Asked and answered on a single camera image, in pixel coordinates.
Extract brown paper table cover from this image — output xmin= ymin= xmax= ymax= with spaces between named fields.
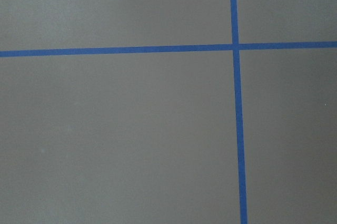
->
xmin=1 ymin=0 xmax=336 ymax=223

